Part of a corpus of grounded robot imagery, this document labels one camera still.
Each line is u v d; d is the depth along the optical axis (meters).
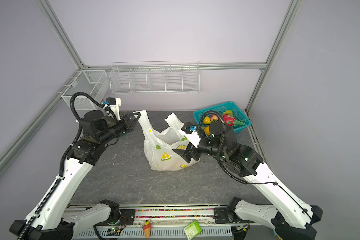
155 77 1.00
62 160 0.44
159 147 0.77
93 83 1.01
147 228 0.69
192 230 0.69
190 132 0.46
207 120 1.09
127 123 0.56
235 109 1.11
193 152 0.48
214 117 1.08
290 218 0.39
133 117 0.63
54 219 0.39
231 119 1.05
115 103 0.57
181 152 0.49
